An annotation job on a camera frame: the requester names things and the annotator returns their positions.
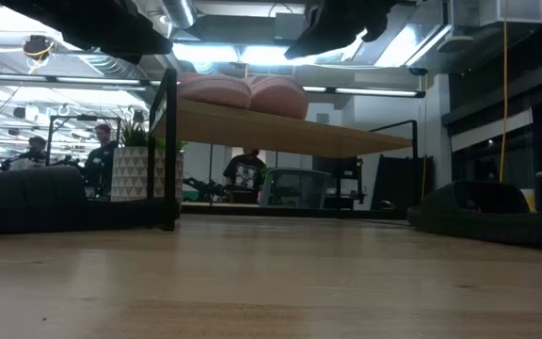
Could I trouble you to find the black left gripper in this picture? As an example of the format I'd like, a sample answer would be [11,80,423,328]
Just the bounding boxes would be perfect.
[0,0,174,66]

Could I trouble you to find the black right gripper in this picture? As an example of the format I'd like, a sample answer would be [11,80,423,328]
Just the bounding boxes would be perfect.
[283,0,394,61]

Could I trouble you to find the pink slide sandal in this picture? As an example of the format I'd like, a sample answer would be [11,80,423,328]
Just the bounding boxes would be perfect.
[176,73,254,110]
[246,74,310,121]

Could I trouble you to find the black slide sandal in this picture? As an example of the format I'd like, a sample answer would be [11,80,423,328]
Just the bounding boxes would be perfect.
[0,164,181,235]
[406,180,542,250]

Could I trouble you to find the wooden shelf black metal legs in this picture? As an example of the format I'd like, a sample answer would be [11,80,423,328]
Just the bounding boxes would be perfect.
[147,68,421,232]

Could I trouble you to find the long ceiling light strip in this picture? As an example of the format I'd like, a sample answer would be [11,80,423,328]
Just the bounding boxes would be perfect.
[301,85,426,99]
[0,72,152,91]

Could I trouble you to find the person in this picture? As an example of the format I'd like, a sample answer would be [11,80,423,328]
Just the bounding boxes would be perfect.
[222,149,268,204]
[0,135,49,171]
[82,122,120,199]

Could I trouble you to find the black equipment rack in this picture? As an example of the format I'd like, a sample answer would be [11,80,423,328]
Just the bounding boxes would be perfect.
[335,157,367,209]

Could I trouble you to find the grey blue office chair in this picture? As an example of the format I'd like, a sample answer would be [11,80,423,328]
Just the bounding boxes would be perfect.
[258,167,332,210]

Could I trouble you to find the green plant in patterned pot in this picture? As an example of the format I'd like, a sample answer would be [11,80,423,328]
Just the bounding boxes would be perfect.
[110,117,185,202]

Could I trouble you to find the black panel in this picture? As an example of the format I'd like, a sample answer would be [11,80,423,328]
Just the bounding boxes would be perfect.
[371,153,435,212]

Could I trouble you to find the white ceiling box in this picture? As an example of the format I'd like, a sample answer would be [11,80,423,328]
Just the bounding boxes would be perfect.
[449,0,542,28]

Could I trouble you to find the silver ceiling duct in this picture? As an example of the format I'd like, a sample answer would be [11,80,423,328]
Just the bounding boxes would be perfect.
[75,51,162,82]

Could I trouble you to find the yellow black cable reel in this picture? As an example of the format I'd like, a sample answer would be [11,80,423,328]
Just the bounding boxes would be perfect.
[21,34,56,62]

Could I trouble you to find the black metal table frame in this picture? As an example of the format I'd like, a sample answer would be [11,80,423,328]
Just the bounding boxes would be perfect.
[181,201,408,220]

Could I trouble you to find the yellow cable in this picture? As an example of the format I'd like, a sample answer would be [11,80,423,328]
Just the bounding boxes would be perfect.
[498,18,511,185]

